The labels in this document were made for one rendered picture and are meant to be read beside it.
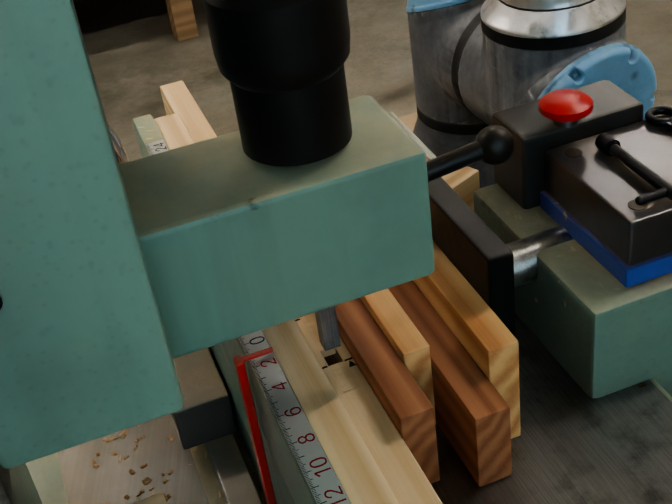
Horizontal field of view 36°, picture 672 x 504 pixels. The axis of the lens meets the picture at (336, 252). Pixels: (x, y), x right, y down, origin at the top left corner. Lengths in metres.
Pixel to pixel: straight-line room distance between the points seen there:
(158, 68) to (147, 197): 2.82
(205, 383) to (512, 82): 0.54
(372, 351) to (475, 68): 0.67
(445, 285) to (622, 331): 0.09
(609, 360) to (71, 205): 0.31
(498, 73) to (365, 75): 1.91
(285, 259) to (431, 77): 0.82
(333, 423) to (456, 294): 0.10
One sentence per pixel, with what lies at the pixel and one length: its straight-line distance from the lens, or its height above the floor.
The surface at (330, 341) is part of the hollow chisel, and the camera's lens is 0.54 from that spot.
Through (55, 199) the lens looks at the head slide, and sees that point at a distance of 0.38.
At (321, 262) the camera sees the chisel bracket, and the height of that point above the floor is 1.03.
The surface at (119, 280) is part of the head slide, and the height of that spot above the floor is 1.08.
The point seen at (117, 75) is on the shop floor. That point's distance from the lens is 3.30.
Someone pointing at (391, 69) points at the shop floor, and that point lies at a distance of 3.03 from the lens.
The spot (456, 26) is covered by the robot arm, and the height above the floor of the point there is 0.82.
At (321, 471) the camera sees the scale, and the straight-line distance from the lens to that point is 0.48.
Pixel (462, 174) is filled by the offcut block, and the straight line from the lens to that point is 0.71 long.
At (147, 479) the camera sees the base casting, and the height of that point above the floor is 0.80.
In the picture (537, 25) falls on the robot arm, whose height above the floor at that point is 0.87.
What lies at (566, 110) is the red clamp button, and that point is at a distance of 0.59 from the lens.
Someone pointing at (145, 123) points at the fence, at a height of 0.95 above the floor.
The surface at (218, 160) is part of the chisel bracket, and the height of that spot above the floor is 1.07.
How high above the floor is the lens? 1.30
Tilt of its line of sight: 35 degrees down
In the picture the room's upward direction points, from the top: 8 degrees counter-clockwise
